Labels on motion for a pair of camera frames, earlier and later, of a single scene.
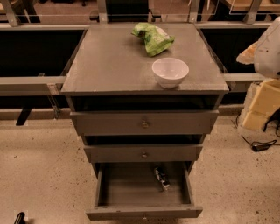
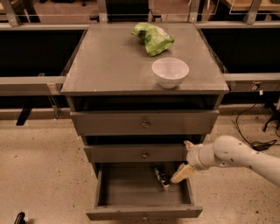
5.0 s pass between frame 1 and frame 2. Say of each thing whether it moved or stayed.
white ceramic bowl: stayed
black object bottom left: stayed
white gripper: moved
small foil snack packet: stayed
